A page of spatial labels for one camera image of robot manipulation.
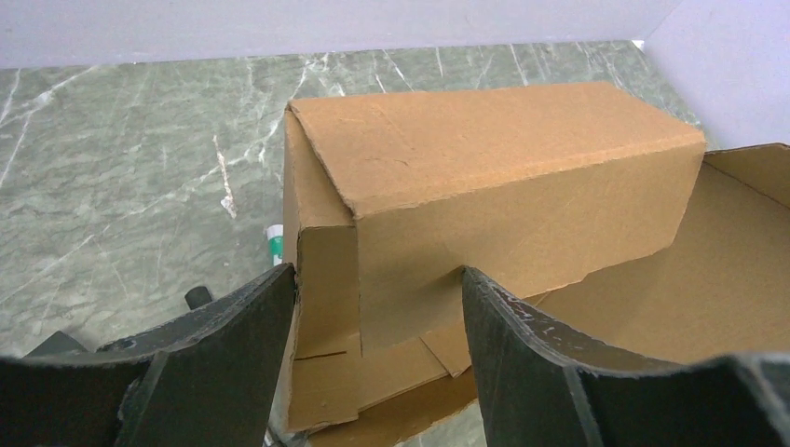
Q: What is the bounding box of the brown cardboard box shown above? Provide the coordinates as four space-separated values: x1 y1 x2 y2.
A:
278 81 789 446

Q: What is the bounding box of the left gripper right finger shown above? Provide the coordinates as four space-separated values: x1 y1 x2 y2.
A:
462 267 789 446

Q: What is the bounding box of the green white glue stick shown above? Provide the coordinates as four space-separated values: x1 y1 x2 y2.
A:
266 223 283 266

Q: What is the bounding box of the left black rectangular pad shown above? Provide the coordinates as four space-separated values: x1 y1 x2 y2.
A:
26 331 87 358

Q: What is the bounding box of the black handled claw hammer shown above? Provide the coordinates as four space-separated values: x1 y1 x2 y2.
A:
184 286 213 310

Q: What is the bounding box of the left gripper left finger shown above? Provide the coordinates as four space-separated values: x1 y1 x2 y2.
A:
1 263 297 446

